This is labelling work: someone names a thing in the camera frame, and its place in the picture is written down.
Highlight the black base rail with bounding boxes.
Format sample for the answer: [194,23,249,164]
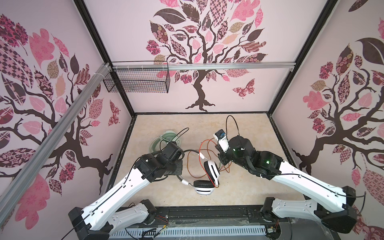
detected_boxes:
[80,203,340,240]

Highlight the aluminium rail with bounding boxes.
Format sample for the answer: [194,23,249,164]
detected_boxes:
[1,63,111,224]
[113,62,296,71]

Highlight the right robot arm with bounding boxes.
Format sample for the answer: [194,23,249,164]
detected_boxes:
[214,131,358,234]

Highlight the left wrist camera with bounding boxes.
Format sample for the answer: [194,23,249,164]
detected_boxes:
[162,142,184,162]

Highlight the aluminium rail back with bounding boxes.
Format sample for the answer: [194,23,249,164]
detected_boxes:
[113,62,296,71]

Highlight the black wire basket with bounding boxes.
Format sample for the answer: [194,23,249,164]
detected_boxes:
[103,60,171,94]

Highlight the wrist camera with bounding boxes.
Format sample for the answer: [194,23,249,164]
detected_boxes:
[162,142,184,162]
[214,129,230,153]

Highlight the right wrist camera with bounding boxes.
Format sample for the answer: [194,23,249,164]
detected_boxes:
[214,129,230,153]

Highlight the mint green white headphones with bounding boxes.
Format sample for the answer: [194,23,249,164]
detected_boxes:
[149,130,182,153]

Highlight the aluminium rail left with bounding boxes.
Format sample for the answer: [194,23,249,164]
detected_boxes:
[1,63,111,224]

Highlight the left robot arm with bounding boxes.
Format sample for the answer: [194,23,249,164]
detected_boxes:
[69,150,185,240]

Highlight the orange headphone cable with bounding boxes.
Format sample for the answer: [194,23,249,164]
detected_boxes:
[186,139,232,178]

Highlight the white slotted cable duct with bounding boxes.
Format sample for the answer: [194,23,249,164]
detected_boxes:
[110,226,266,240]

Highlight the black white headphones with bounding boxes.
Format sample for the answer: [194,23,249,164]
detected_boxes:
[176,150,220,196]

